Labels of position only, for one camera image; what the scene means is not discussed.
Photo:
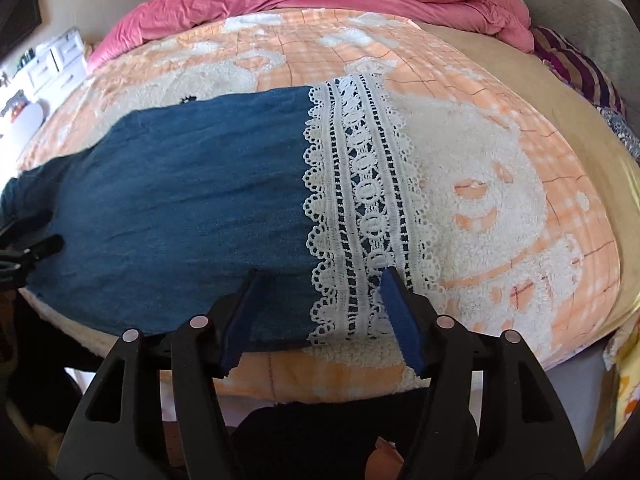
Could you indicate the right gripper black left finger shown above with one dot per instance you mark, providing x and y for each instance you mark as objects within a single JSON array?
[{"x": 117, "y": 431}]

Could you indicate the beige bed sheet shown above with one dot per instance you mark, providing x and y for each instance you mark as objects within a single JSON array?
[{"x": 613, "y": 172}]

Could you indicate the grey padded headboard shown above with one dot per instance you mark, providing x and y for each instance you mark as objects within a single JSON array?
[{"x": 603, "y": 31}]

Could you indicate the white drawer cabinet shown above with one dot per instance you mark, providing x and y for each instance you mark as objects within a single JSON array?
[{"x": 55, "y": 72}]

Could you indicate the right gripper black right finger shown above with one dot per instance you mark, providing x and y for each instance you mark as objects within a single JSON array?
[{"x": 491, "y": 411}]

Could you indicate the orange plush bear blanket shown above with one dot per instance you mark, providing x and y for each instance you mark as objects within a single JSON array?
[{"x": 524, "y": 240}]

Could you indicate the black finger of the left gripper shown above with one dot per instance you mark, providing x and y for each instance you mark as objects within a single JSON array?
[{"x": 17, "y": 264}]

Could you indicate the person's right hand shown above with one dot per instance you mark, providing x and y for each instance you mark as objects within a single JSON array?
[{"x": 384, "y": 463}]

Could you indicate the striped purple pillow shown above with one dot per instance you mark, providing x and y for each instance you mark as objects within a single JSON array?
[{"x": 576, "y": 69}]

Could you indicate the blue denim pants with lace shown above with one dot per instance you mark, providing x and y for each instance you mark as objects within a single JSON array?
[{"x": 317, "y": 186}]

